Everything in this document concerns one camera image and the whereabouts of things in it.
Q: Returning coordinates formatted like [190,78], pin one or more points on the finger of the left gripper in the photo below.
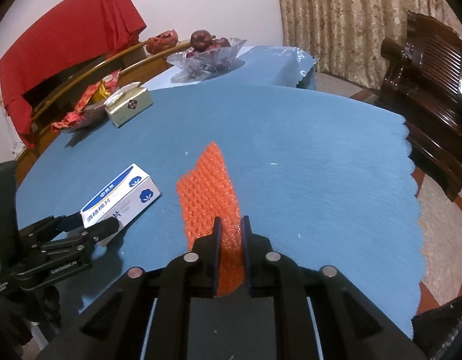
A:
[98,232]
[52,226]

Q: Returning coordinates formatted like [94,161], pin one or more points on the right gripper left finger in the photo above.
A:
[217,235]

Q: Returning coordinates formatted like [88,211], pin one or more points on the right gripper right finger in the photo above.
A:
[246,231]

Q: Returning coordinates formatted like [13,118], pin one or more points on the orange foam net long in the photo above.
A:
[206,192]

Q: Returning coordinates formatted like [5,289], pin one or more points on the blue white cotton pad box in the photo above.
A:
[124,198]

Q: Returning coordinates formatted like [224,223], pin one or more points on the black trash bag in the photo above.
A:
[438,332]

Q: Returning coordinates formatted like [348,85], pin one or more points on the blue table cloth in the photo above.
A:
[327,179]

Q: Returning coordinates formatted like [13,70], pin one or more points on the glass snack dish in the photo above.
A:
[92,115]

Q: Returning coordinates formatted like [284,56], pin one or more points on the tissue box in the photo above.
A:
[126,103]

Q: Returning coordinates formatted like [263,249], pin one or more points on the red snack packet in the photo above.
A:
[98,92]

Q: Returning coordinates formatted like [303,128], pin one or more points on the glass fruit bowl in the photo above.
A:
[207,64]

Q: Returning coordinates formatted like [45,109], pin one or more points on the dark red apples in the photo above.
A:
[202,41]

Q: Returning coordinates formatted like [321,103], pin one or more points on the red cloth cover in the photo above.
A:
[70,33]

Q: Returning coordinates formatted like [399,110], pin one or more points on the dark wooden armchair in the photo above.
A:
[423,83]

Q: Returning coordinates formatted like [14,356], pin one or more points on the floral beige curtain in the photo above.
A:
[346,35]

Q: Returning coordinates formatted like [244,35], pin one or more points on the wooden chair back rail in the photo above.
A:
[100,66]

